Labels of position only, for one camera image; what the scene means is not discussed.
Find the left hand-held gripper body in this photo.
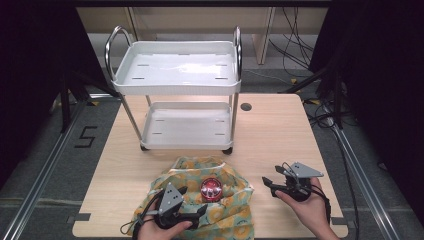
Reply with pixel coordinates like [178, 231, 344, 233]
[153, 182, 202, 231]

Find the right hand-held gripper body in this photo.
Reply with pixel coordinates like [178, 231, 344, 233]
[281, 162, 325, 203]

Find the round red can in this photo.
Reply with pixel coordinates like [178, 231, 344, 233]
[199, 177, 224, 203]

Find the green orange floral bag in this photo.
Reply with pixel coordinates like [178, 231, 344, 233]
[131, 155, 256, 240]

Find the white two-tier cart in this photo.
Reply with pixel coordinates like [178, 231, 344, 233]
[104, 25, 243, 156]

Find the person's right hand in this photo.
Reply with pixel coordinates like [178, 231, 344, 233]
[275, 177, 331, 233]

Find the person's left hand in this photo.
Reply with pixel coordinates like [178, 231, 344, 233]
[137, 215, 194, 240]

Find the black metal stand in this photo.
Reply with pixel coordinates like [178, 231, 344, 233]
[59, 70, 120, 134]
[279, 63, 345, 130]

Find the dark curtain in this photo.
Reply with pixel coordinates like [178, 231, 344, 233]
[0, 0, 112, 189]
[309, 0, 424, 229]

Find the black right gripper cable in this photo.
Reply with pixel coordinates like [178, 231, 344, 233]
[309, 184, 332, 225]

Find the aluminium floor rail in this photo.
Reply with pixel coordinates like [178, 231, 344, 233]
[0, 96, 89, 240]
[328, 114, 403, 240]

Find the light wooden furniture frame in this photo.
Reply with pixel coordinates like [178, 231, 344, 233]
[76, 7, 329, 66]

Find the bundle of black cables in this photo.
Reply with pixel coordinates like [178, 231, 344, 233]
[268, 7, 317, 70]

